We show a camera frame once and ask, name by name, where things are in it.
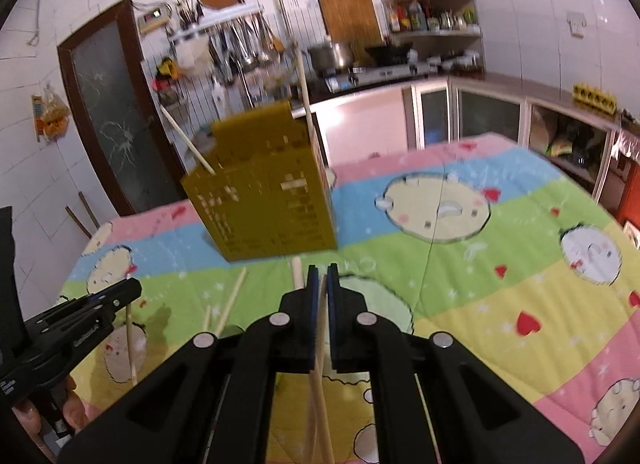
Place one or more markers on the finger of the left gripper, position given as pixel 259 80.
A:
pixel 108 301

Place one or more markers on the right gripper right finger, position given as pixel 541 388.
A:
pixel 434 401

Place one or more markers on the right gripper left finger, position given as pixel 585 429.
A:
pixel 210 402

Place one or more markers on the long wooden chopstick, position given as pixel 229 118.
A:
pixel 130 345

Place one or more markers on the kitchen counter cabinets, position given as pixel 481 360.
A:
pixel 358 118

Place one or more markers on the colourful cartoon quilt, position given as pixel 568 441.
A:
pixel 479 307

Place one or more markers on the yellow perforated utensil holder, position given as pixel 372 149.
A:
pixel 264 192

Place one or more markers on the hanging orange plastic bag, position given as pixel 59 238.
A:
pixel 50 114

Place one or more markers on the white soap bottle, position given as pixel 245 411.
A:
pixel 219 96

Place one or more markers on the dark wooden glass door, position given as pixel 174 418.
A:
pixel 115 115

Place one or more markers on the gas stove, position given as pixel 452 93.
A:
pixel 374 76

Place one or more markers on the steel cooking pot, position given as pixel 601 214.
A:
pixel 327 57

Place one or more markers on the yellow egg tray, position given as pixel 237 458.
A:
pixel 595 98

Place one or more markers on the black wok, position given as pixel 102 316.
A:
pixel 389 54

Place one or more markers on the rectangular wooden cutting board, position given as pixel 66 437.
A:
pixel 352 21

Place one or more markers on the metal corner shelf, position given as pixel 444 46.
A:
pixel 446 34

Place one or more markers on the wall utensil rack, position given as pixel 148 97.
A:
pixel 239 39

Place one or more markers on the wall power socket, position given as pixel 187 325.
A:
pixel 577 23

